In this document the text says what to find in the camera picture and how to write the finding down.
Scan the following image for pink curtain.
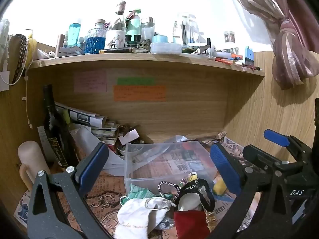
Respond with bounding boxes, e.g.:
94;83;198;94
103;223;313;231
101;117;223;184
221;0;319;90

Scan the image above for clear acrylic organizer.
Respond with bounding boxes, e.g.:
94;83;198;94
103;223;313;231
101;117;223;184
171;13;200;46

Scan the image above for orange sticky note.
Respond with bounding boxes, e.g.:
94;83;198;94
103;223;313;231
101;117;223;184
113;85;166;102

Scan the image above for black pen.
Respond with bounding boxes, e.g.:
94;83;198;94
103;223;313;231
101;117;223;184
99;47;136;54

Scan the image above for dark wine bottle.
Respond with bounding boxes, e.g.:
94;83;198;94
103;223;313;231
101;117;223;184
42;84;76;168

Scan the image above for yellow sponge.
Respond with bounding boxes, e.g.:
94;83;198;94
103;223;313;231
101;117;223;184
213;177;228;196

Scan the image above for white cable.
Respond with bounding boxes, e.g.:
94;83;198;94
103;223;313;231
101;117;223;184
23;62;33;129

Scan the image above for pink sticky note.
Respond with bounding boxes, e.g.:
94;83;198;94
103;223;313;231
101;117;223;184
73;71;107;93

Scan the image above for white printed mug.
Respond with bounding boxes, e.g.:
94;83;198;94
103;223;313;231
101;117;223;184
104;29;127;49

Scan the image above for cream cloth pouch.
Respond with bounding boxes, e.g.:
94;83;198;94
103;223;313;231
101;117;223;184
177;187;208;213

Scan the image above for black white braided cord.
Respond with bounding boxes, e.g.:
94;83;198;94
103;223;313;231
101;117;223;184
158;181;181;202

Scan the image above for red velvet pouch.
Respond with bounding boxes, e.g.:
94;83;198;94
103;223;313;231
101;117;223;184
173;210;208;239

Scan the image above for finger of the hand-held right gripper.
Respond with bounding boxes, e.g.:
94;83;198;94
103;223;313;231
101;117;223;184
264;129;314;161
242;144;290;170

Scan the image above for black braided headband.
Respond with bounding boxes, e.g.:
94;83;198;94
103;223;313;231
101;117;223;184
11;34;28;85

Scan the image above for blue cartoon sticker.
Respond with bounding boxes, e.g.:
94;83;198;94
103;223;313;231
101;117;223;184
14;196;32;220

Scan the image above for green striped face mask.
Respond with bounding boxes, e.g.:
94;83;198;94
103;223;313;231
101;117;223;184
128;184;150;200

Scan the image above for green sticky note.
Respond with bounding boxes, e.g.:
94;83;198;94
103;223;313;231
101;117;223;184
117;77;155;86

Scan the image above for white paper card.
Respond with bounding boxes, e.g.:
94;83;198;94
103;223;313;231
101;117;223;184
118;129;140;145

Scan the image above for small cardboard tube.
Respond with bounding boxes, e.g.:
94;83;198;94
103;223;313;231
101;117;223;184
115;0;126;15

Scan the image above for pile of papers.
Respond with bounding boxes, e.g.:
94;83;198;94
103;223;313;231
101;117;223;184
54;102;121;145

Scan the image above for black lace headband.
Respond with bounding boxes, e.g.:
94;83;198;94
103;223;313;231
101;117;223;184
179;179;216;213

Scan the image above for blue glass jar with cork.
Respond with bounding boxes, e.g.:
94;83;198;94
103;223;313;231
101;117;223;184
85;19;107;54

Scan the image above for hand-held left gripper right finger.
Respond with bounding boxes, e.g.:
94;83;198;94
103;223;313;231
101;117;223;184
210;142;293;239

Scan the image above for beige plastic mug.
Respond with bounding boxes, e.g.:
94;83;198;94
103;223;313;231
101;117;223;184
17;140;51;188

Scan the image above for clear plastic case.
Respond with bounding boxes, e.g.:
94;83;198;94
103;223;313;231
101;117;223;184
150;42;182;55

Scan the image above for brown cardboard tube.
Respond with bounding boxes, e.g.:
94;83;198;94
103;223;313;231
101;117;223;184
54;34;66;58

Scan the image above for wooden desk shelf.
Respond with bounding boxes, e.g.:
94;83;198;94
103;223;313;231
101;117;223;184
24;53;266;145

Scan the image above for clear glass bottle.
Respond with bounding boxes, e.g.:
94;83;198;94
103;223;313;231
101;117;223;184
141;17;156;41

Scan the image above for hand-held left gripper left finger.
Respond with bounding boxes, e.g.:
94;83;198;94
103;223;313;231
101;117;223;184
27;142;112;239

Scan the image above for mint green binoculars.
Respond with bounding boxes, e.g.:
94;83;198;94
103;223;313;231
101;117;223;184
125;15;142;47

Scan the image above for white drawstring cloth pouch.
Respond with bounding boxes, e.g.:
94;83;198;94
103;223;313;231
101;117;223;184
117;196;173;239

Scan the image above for blue liquid bottle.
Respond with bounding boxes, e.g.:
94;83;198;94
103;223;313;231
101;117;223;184
68;22;82;48

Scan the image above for clear plastic storage box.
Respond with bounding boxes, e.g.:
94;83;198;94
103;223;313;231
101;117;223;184
124;140;220;188

